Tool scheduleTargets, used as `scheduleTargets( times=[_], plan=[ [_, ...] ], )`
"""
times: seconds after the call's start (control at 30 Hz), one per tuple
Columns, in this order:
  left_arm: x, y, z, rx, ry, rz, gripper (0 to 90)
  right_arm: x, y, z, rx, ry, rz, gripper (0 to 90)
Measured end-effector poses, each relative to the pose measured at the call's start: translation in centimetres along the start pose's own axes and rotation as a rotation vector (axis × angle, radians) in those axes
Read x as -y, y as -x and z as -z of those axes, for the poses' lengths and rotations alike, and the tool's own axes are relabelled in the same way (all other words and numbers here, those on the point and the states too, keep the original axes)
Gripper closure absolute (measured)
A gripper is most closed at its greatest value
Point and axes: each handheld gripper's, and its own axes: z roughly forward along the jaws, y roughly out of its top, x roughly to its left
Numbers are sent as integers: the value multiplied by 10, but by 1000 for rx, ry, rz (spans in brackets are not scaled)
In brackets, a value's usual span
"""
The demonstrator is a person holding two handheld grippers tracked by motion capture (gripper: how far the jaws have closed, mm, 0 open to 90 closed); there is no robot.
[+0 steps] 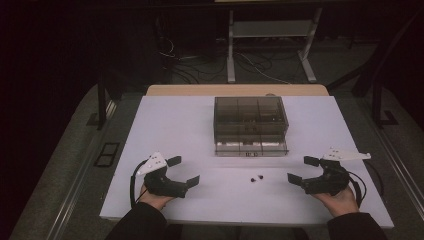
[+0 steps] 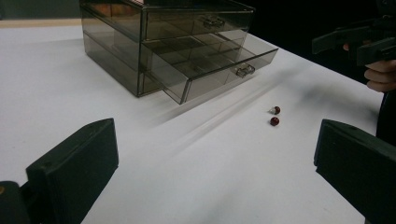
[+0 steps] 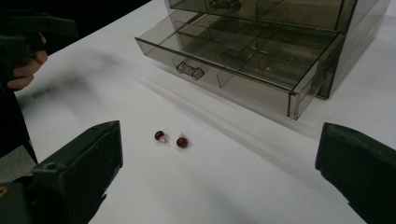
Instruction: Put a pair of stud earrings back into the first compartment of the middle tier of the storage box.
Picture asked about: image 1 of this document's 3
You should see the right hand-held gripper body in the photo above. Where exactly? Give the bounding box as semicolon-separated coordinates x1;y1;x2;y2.
301;146;372;197

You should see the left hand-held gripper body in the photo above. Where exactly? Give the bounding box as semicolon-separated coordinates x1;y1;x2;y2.
136;152;189;199

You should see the person's right hand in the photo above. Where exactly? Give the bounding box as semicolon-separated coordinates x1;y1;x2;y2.
313;185;360;218

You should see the black metal stand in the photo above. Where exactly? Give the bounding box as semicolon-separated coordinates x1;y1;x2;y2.
87;71;118;131
328;9;424;128

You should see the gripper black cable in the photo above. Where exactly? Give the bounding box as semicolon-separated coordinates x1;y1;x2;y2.
346;160;385;208
129;159;149;209

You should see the metal floor rail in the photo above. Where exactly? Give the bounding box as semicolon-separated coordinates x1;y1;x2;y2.
44;99;118;240
361;109;424;214

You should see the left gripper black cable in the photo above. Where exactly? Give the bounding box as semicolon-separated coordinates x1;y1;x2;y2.
129;159;149;209

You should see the person's left hand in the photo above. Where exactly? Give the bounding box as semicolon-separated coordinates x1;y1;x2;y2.
138;183;175;212

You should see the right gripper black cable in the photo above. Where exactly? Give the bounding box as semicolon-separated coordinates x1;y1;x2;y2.
346;160;385;208

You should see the black floor outlet frame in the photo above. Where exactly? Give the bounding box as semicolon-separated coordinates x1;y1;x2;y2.
93;142;121;168

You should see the tangle of floor cables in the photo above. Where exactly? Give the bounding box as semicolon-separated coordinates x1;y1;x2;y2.
156;36;303;85

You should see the smoky transparent drawer organizer box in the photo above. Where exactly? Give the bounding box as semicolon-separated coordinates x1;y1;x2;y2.
213;96;290;158

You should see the white metal stand frame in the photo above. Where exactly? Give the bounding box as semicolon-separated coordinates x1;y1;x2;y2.
225;7;324;84

